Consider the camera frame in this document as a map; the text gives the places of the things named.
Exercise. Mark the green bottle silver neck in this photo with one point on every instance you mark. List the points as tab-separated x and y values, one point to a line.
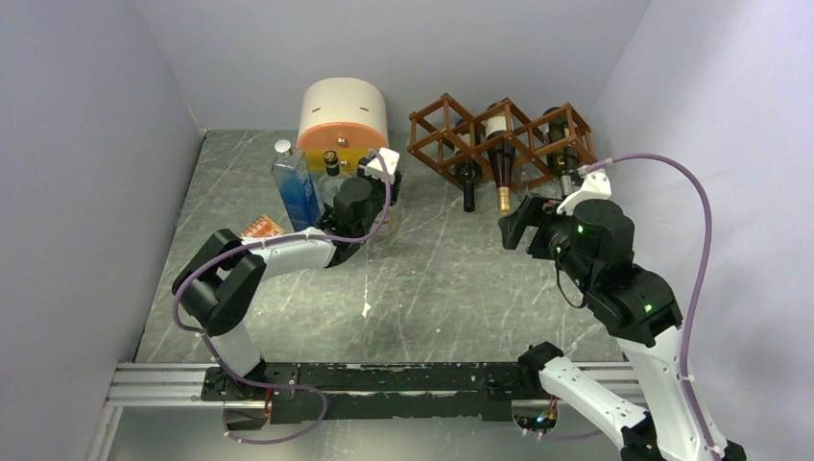
562	162

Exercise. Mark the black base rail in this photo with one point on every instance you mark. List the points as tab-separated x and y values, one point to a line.
491	391

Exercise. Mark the cream drawer cabinet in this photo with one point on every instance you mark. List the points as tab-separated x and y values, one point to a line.
345	115

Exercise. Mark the blue square bottle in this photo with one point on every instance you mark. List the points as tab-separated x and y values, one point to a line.
295	186

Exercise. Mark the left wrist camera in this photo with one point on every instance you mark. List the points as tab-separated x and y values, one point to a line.
381	164

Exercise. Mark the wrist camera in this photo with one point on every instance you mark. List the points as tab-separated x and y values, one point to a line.
595	186
381	164

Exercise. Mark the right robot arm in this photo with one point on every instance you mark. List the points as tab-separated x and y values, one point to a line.
593	246

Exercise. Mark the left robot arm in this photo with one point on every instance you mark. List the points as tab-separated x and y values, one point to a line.
213	293

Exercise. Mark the brown wooden wine rack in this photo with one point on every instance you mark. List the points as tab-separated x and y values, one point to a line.
444	134

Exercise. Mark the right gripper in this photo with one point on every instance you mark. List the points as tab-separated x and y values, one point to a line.
543	214

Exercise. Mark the clear square bottle black cap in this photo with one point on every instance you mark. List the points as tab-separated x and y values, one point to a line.
330	183

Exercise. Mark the clear round glass bottle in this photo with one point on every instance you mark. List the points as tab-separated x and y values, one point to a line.
387	222

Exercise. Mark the orange snack packet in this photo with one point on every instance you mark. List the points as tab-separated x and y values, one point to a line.
262	227

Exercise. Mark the dark bottle black neck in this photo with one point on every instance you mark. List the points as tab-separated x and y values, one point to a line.
468	173

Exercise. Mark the brown bottle gold foil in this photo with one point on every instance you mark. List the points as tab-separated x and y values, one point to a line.
502	158

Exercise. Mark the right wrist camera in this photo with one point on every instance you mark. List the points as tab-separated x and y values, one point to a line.
595	186

